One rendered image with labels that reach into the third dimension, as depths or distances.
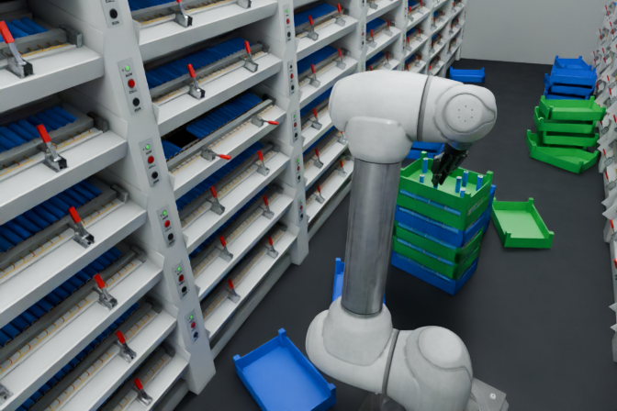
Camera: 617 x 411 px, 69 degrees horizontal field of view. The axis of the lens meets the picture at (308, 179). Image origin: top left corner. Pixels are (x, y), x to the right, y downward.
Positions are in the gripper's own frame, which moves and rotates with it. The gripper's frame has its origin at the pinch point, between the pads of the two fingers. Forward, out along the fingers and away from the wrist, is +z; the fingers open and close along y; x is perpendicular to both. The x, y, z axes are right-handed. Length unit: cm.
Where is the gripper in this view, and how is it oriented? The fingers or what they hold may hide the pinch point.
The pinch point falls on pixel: (439, 177)
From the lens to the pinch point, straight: 171.2
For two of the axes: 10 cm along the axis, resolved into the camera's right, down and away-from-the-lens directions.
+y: 9.6, -1.9, 2.2
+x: -2.8, -7.9, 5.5
